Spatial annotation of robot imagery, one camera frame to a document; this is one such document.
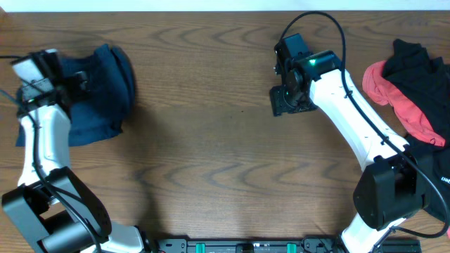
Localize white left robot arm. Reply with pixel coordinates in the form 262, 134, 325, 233
1, 70, 150, 252

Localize black printed shirt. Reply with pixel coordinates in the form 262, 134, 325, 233
382, 39, 449, 202

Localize red cloth garment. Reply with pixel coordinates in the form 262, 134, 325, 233
362, 60, 446, 147

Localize navy blue denim shorts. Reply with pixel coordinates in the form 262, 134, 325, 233
61, 44, 136, 128

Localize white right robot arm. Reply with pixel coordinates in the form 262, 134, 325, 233
270, 49, 430, 252

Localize folded navy blue shorts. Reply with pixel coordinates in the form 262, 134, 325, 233
15, 84, 124, 148

